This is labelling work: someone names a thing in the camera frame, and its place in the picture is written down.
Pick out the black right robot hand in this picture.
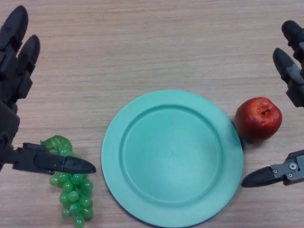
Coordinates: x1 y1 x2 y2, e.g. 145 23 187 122
240 20 304 188

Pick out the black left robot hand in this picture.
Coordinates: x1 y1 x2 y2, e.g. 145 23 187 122
0 5 97 176

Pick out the red apple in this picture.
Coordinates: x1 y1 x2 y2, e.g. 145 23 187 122
235 96 283 143

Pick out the green round plate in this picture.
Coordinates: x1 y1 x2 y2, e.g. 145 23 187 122
101 89 244 226

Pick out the green plastic grape bunch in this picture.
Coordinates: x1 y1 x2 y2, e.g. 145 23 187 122
39 134 95 228

